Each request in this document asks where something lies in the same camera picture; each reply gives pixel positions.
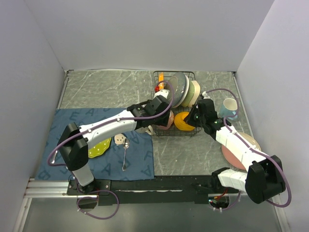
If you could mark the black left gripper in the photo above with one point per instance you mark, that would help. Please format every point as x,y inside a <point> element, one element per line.
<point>163,121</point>

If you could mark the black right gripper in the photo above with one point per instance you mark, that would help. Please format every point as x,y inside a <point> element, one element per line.
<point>188,119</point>

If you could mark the orange bowl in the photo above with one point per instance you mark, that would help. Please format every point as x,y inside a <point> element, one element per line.
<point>180,123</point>

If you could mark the green square panda dish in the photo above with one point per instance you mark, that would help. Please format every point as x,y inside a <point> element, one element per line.
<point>189,95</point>

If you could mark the pink plastic cup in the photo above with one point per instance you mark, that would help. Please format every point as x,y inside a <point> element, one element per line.
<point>170,122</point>

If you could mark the orange polka dot plate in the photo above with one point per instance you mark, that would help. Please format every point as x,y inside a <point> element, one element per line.
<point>161,77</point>

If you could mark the blue floral plate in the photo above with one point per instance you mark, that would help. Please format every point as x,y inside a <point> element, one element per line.
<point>177,83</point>

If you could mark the cream square cartoon dish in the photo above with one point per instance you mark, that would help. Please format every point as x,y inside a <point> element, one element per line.
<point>196,93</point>

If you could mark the teal rim white plate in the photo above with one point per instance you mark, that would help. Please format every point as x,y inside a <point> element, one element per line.
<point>185,91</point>

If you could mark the light blue mug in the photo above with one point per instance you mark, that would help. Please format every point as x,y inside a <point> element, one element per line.
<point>228,109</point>

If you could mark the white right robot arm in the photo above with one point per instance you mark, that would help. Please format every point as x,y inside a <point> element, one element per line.
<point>262,179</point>

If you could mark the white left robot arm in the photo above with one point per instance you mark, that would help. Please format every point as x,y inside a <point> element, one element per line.
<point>75,141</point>

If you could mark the green-inside floral mug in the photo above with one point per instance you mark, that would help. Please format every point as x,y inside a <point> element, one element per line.
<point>149,130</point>

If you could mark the silver spoon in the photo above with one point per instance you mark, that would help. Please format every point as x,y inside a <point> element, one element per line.
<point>125,146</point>

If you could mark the cartoon mouse spoon rest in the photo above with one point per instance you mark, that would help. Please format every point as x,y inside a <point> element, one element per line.
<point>120,139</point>

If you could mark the blue letter-print cloth mat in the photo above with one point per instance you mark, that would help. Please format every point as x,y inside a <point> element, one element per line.
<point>139,155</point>

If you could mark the pink white round plate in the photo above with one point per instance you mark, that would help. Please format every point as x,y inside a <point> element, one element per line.
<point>231,158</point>

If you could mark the green polka dot plate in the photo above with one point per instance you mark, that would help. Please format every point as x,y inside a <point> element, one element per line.
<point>99,149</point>

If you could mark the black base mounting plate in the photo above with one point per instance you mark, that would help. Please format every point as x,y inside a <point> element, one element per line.
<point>161,189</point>

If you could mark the silver fork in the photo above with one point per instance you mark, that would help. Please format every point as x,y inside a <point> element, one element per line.
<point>54,157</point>

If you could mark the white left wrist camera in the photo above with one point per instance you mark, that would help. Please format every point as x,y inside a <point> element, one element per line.
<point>163,92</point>

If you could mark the black wire dish rack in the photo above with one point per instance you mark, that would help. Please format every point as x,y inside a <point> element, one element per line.
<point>172,130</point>

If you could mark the aluminium rail frame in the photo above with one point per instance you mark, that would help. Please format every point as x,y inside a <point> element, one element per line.
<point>47,189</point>

